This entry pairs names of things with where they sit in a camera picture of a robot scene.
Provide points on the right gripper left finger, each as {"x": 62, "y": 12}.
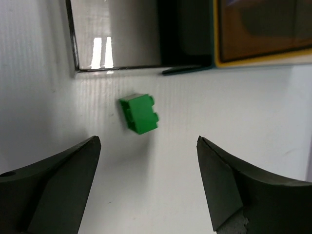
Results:
{"x": 49, "y": 196}

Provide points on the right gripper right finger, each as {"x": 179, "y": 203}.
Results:
{"x": 245, "y": 199}

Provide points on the small green lego cube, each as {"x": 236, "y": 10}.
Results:
{"x": 139, "y": 113}

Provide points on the teal drawer cabinet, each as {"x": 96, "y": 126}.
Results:
{"x": 197, "y": 35}

